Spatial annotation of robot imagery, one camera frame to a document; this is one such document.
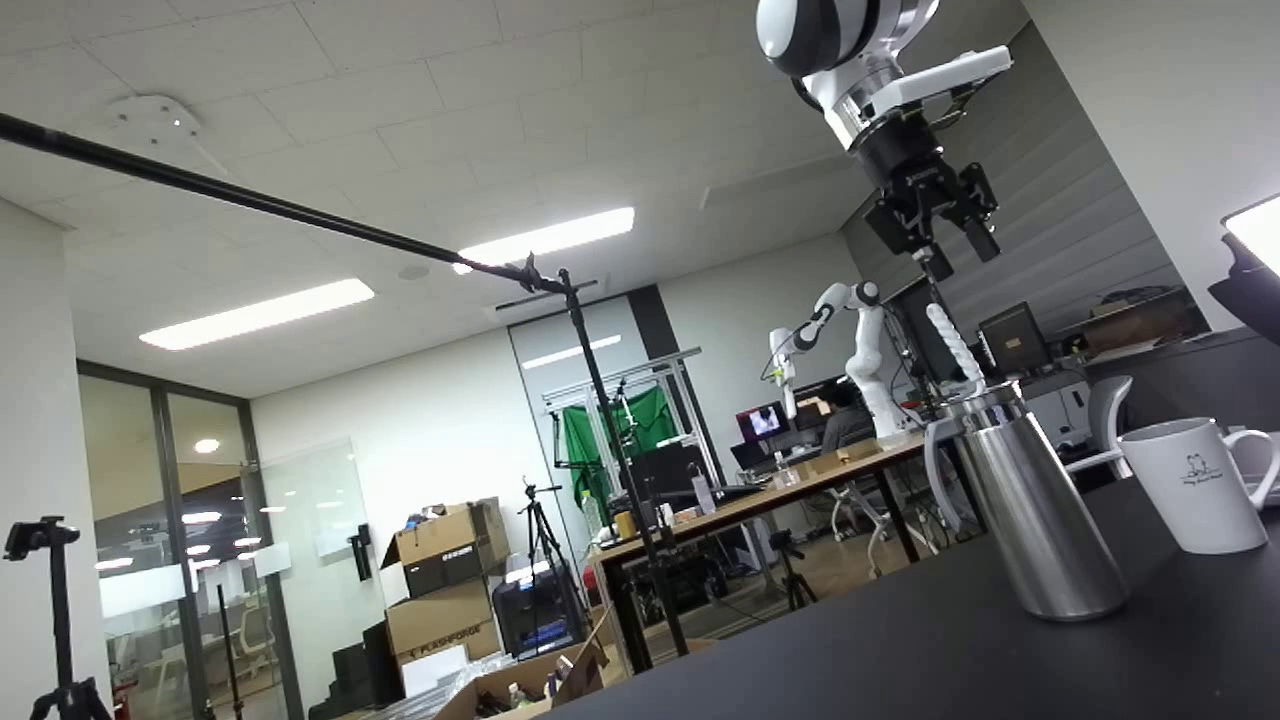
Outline green cloth on stand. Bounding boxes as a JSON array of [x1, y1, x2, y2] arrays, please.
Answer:
[[550, 385, 681, 510]]

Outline black boom pole stand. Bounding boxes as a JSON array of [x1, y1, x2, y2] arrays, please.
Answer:
[[0, 113, 688, 657]]

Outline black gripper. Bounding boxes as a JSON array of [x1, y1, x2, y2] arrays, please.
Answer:
[[857, 117, 1001, 280]]

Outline black computer monitor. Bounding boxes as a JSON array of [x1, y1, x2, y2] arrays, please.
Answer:
[[735, 405, 789, 442]]

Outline black tripod at left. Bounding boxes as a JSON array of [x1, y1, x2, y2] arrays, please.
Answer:
[[4, 515, 113, 720]]

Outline stacked cardboard boxes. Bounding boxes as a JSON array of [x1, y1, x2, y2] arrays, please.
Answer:
[[386, 494, 507, 669]]

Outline small black tripod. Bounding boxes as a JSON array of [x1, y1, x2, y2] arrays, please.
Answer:
[[526, 482, 575, 602]]

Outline wooden work table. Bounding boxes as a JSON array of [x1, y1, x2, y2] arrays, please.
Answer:
[[600, 435, 926, 672]]

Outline bright lamp panel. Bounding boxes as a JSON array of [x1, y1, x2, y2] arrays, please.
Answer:
[[1226, 196, 1280, 274]]

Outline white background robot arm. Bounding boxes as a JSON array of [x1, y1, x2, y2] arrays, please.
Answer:
[[767, 117, 1001, 439]]

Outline silver metal cup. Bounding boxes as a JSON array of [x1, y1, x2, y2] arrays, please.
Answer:
[[959, 385, 1128, 622]]

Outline white ceramic mug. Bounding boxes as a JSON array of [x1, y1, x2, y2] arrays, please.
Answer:
[[1121, 416, 1280, 554]]

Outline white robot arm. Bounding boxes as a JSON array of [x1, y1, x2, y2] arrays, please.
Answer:
[[757, 0, 929, 79]]

